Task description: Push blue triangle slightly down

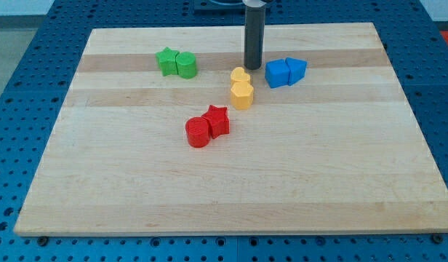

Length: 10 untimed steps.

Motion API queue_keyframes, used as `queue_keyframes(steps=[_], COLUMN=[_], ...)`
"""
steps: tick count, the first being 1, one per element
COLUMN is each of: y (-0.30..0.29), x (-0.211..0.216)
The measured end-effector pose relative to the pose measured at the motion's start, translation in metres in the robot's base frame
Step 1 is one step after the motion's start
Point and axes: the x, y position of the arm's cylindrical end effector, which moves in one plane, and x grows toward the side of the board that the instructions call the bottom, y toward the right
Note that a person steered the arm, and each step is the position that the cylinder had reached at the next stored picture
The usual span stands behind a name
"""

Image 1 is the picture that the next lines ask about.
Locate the wooden board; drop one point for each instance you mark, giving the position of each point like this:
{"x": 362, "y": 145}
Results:
{"x": 340, "y": 152}

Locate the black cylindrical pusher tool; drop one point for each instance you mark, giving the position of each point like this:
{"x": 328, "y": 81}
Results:
{"x": 253, "y": 33}

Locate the yellow heart block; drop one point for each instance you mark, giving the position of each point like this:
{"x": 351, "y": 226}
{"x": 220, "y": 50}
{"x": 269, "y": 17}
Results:
{"x": 239, "y": 74}

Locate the red star block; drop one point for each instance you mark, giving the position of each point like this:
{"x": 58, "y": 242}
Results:
{"x": 217, "y": 118}

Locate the green cylinder block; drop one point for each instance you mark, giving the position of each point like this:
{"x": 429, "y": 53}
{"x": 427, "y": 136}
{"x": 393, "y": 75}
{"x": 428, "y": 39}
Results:
{"x": 186, "y": 65}

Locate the green star block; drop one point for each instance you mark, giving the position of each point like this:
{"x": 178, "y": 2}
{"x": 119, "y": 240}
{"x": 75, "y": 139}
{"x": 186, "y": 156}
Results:
{"x": 166, "y": 60}

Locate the red cylinder block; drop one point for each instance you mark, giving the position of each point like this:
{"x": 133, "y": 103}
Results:
{"x": 197, "y": 131}

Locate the yellow hexagon block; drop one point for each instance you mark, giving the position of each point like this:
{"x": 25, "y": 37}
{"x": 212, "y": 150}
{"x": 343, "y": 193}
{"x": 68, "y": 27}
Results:
{"x": 242, "y": 94}

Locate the blue triangle block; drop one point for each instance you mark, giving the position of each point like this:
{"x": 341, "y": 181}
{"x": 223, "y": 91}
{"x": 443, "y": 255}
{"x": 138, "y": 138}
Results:
{"x": 297, "y": 69}

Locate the blue cube block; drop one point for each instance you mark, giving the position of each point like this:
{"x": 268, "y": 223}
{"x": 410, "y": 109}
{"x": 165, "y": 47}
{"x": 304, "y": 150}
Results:
{"x": 277, "y": 73}

